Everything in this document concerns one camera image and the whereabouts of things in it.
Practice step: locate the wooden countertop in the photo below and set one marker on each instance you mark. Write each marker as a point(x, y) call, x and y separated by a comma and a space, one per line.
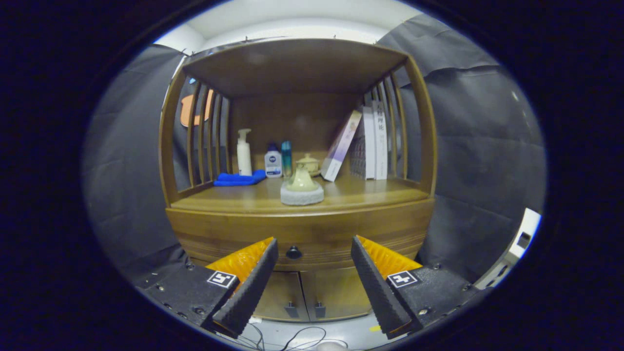
point(370, 192)

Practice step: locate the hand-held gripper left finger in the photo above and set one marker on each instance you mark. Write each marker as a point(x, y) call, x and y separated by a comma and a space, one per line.
point(248, 292)

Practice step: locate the beige lidded tea cup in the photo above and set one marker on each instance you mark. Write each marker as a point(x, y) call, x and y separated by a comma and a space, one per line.
point(309, 163)

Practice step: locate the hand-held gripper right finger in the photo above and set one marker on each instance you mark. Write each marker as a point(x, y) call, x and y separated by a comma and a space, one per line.
point(378, 292)

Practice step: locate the wooden drawer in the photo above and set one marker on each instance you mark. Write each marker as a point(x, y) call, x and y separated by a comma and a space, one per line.
point(243, 229)

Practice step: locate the wooden cabinet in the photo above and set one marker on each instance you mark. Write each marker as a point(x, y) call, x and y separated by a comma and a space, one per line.
point(292, 68)

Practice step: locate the slim teal bottle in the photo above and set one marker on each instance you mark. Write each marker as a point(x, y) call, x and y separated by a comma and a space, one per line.
point(286, 158)

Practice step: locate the purple and white book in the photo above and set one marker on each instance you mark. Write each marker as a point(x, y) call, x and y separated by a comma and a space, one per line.
point(341, 144)

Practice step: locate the white bottle with blue cap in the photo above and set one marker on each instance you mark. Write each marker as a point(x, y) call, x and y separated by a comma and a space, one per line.
point(273, 163)

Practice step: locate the white book with black lettering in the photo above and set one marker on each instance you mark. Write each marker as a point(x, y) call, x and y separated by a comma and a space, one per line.
point(380, 141)

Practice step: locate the white pump bottle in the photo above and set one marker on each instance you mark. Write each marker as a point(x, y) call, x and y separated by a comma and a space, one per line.
point(243, 158)

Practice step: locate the wooden cabinet door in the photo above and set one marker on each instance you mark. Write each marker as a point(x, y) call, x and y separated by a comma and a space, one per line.
point(282, 297)
point(336, 292)

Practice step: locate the dark patterned book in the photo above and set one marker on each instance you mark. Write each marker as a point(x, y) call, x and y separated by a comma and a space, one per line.
point(357, 151)

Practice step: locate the blue folded cloth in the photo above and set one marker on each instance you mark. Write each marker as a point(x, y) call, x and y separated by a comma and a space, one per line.
point(239, 179)

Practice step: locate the white appliance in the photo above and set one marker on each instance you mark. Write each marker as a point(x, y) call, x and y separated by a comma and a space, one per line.
point(524, 234)

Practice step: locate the white rounded object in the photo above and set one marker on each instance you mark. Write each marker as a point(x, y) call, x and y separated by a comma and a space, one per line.
point(331, 346)

